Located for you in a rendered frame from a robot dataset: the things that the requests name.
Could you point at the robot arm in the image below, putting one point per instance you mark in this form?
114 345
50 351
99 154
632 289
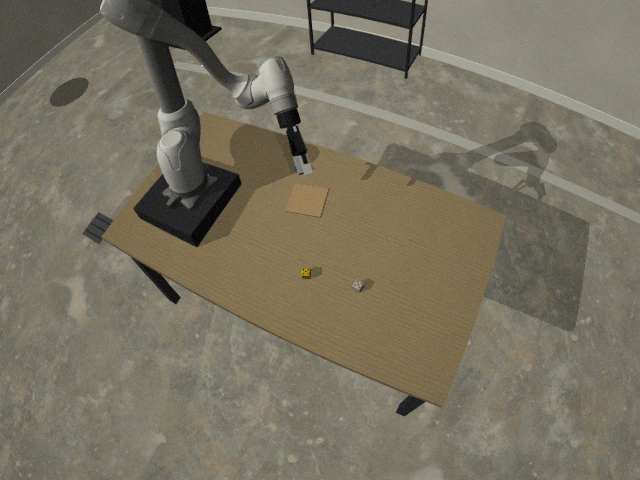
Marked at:
177 152

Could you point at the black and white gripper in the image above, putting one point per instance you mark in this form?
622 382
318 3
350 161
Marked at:
291 118

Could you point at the tan square mat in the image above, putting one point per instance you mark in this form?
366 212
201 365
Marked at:
307 200

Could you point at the white die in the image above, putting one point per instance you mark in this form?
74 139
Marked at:
358 286

